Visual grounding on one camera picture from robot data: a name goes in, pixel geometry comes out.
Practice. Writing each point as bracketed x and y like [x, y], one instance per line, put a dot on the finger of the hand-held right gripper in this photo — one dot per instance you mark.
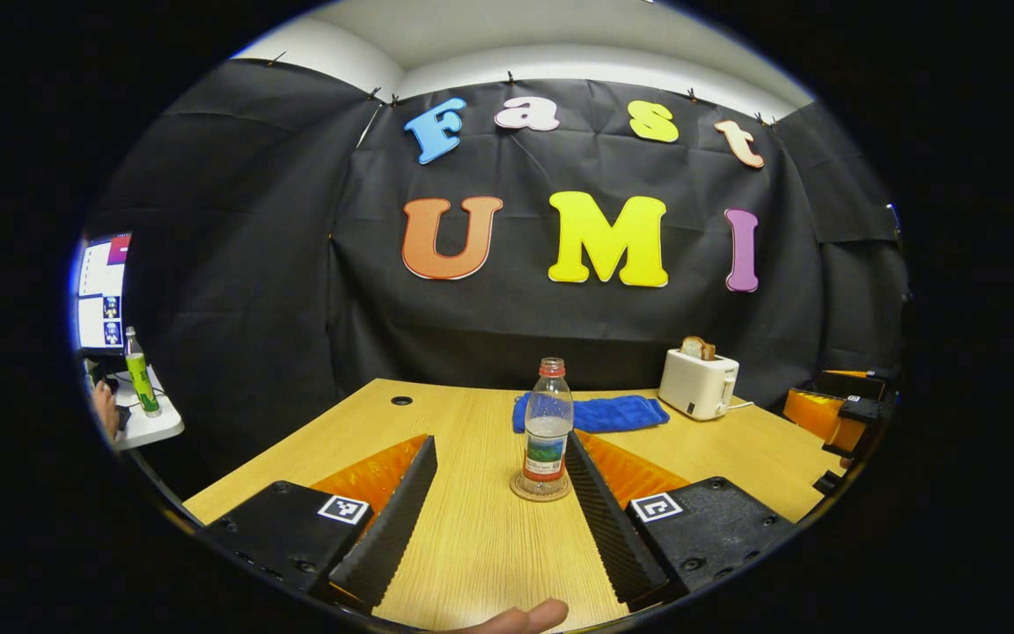
[815, 414]
[859, 385]

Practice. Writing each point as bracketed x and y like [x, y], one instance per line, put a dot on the computer monitor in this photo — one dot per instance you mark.
[102, 273]

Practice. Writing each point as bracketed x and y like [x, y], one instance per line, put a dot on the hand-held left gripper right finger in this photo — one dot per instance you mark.
[613, 528]

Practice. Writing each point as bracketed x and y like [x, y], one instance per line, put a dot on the bread slice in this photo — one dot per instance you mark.
[694, 347]

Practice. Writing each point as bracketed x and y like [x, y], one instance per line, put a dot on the blue towel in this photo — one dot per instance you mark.
[621, 414]

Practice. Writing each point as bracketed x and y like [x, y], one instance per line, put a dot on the black backdrop cloth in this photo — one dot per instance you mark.
[252, 308]

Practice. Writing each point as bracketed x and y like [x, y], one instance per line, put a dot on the round cork coaster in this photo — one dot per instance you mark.
[520, 489]

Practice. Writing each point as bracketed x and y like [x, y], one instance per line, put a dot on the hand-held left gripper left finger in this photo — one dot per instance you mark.
[388, 528]

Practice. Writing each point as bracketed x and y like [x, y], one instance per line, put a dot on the clear plastic water bottle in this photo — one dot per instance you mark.
[547, 423]

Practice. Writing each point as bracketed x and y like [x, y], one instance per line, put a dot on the white toaster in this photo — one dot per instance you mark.
[692, 383]

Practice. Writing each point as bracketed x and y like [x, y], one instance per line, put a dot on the green drink bottle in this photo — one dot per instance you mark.
[143, 383]

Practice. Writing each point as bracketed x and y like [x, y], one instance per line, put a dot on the white side table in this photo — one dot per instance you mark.
[159, 427]

